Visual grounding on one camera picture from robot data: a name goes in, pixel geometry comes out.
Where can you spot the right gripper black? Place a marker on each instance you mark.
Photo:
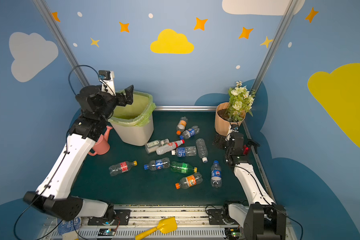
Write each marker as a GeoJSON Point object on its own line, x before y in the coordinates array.
{"type": "Point", "coordinates": [228, 141]}

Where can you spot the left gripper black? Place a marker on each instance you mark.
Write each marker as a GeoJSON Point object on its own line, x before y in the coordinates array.
{"type": "Point", "coordinates": [121, 97]}

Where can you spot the white label clear bottle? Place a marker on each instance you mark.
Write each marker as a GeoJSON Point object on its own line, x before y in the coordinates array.
{"type": "Point", "coordinates": [152, 146]}

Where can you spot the red cap white bottle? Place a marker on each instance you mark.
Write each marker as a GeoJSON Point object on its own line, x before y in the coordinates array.
{"type": "Point", "coordinates": [169, 147]}

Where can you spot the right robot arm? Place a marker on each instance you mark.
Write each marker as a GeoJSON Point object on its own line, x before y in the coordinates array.
{"type": "Point", "coordinates": [263, 219]}

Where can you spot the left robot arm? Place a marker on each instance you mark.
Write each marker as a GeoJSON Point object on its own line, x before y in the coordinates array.
{"type": "Point", "coordinates": [52, 196]}

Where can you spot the green bin liner bag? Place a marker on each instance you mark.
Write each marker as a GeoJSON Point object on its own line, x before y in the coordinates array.
{"type": "Point", "coordinates": [135, 115]}

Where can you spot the white plastic waste bin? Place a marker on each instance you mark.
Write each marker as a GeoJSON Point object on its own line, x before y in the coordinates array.
{"type": "Point", "coordinates": [137, 136]}

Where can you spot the red spray bottle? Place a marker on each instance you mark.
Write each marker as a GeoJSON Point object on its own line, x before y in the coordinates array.
{"type": "Point", "coordinates": [249, 145]}

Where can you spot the beige ribbed flower pot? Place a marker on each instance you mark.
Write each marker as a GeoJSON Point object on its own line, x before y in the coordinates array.
{"type": "Point", "coordinates": [221, 125]}

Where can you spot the clear ribbed bottle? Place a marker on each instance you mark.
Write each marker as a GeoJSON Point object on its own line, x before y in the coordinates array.
{"type": "Point", "coordinates": [202, 150]}

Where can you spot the pepsi bottle right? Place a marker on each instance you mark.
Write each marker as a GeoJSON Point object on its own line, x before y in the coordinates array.
{"type": "Point", "coordinates": [216, 175]}

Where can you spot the blue label white cap bottle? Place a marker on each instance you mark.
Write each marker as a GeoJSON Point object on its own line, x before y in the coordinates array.
{"type": "Point", "coordinates": [184, 152]}

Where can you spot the artificial white flower plant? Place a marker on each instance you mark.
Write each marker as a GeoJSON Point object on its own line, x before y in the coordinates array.
{"type": "Point", "coordinates": [240, 102]}

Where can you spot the small blue label bottle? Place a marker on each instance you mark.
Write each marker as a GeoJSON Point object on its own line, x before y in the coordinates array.
{"type": "Point", "coordinates": [189, 133]}

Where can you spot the orange cap orange label bottle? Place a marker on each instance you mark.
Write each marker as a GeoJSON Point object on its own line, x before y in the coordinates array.
{"type": "Point", "coordinates": [189, 181]}

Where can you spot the green soda bottle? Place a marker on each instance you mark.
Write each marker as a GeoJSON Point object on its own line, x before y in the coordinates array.
{"type": "Point", "coordinates": [183, 168]}

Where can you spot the pink watering can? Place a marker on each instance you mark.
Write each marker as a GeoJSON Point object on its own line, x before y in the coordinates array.
{"type": "Point", "coordinates": [102, 146]}

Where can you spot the pepsi bottle lying left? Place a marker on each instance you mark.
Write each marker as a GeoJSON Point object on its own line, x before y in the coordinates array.
{"type": "Point", "coordinates": [158, 164]}

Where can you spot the red label yellow cap bottle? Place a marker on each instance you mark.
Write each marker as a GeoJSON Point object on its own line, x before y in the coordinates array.
{"type": "Point", "coordinates": [121, 167]}

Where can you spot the right circuit board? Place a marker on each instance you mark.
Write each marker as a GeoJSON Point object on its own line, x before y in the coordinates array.
{"type": "Point", "coordinates": [232, 234]}

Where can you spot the circuit board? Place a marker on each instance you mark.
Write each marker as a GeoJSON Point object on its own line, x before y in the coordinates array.
{"type": "Point", "coordinates": [232, 234]}
{"type": "Point", "coordinates": [106, 233]}

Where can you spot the yellow toy shovel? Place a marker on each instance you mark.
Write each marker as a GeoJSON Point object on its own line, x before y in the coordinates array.
{"type": "Point", "coordinates": [165, 226]}

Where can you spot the left circuit board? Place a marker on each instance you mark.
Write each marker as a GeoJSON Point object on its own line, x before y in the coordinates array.
{"type": "Point", "coordinates": [106, 233]}

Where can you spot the white blue work glove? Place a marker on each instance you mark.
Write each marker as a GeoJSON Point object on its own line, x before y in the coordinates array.
{"type": "Point", "coordinates": [69, 226]}

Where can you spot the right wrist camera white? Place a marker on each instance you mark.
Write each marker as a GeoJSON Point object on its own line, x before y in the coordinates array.
{"type": "Point", "coordinates": [232, 129]}

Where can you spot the aluminium frame rail back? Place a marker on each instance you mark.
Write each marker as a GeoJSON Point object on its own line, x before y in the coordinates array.
{"type": "Point", "coordinates": [185, 108]}

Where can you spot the aluminium frame post left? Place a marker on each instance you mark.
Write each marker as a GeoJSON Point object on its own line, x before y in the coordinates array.
{"type": "Point", "coordinates": [52, 24]}

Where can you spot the aluminium frame post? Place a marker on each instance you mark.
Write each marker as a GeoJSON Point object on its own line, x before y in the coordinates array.
{"type": "Point", "coordinates": [52, 24]}
{"type": "Point", "coordinates": [280, 32]}

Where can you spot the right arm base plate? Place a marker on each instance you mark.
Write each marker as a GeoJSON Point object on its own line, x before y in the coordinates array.
{"type": "Point", "coordinates": [219, 217]}

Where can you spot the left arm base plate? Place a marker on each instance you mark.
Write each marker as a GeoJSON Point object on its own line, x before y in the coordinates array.
{"type": "Point", "coordinates": [115, 217]}

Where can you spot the aluminium frame post right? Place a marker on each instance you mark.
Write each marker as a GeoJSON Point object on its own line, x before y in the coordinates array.
{"type": "Point", "coordinates": [280, 32]}

